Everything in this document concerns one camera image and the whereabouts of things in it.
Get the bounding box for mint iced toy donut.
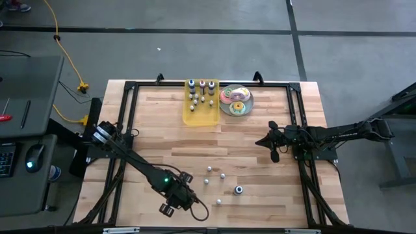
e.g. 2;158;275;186
229;101;247;116

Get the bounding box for person's shoe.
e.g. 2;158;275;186
5;0;33;12

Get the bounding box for black slanted side panel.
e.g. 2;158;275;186
68;96;103;179

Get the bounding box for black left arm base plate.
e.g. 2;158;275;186
84;132;135;160

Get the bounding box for red-handled screwdriver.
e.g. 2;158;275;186
0;97;13;123

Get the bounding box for backlit computer keyboard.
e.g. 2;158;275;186
0;142;17;179

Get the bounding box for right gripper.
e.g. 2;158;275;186
255;120;297;164

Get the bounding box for yellow translucent plastic tray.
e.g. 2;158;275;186
182;79;221;127

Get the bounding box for grey round plate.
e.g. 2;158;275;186
218;84;255;117

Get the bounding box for dark metal side stand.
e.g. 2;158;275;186
367;81;416;189

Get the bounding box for yellow extension cord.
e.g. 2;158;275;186
42;0;90;94
52;104;89;127

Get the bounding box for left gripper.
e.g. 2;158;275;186
159;171;199;218

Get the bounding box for blue white drink can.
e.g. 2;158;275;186
47;164;62;183

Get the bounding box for silver aluminium post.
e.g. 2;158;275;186
103;227;141;234
285;228;322;234

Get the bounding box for black computer mouse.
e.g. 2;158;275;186
25;143;46;174

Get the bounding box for dark grey desk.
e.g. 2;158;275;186
0;55;65;139
0;133;59;218

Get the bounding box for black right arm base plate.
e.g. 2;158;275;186
293;148;339;163

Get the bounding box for black metal table frame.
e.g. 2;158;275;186
73;71;351;228

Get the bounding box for pink iced toy donut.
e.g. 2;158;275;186
219;90;233;105

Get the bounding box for purple iced toy donut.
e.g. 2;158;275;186
229;86;252;102

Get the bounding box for black pen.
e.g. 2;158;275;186
19;99;32;130

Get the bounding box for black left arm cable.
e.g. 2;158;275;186
189;196;210;222

